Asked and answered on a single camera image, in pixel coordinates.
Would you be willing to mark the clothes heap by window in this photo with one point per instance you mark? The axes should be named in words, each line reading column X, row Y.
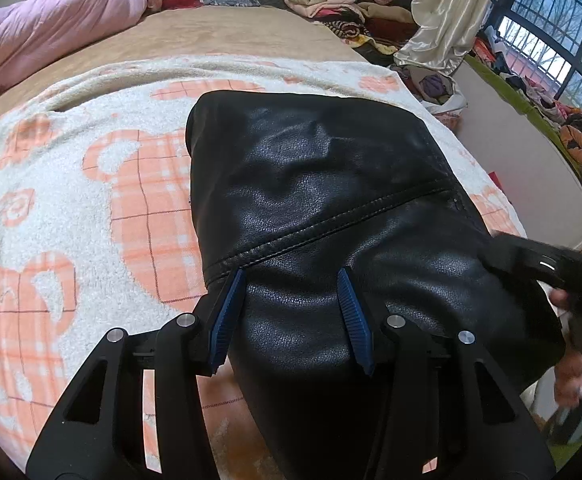
column 576, row 125

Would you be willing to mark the cream satin curtain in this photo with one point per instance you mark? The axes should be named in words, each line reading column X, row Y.
column 446, row 15

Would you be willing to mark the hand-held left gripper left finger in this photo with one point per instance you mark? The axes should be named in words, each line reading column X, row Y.
column 226, row 316

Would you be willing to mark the pile of mixed clothes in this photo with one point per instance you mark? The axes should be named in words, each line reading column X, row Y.
column 341, row 5

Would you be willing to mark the green mat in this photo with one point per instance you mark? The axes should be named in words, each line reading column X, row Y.
column 516, row 105

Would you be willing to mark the blue patterned cloth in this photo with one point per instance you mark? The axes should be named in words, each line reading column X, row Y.
column 231, row 1

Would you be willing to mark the white orange printed blanket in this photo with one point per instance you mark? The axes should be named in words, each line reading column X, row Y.
column 71, row 185

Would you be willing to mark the person's right hand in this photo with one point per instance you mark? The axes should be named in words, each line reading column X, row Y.
column 573, row 377

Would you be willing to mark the pink quilt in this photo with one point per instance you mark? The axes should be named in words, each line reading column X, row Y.
column 46, row 35

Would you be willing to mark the black leather jacket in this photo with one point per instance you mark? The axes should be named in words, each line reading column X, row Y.
column 321, row 185

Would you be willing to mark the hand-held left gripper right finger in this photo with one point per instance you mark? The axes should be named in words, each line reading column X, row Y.
column 354, row 316

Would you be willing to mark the beige bed sheet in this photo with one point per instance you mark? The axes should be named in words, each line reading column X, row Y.
column 196, row 35

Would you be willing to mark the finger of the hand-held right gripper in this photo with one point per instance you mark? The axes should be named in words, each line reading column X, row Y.
column 508, row 257

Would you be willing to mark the barred window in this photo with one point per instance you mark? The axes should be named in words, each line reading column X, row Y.
column 551, row 15

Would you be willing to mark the red cloth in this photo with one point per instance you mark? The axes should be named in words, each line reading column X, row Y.
column 181, row 1

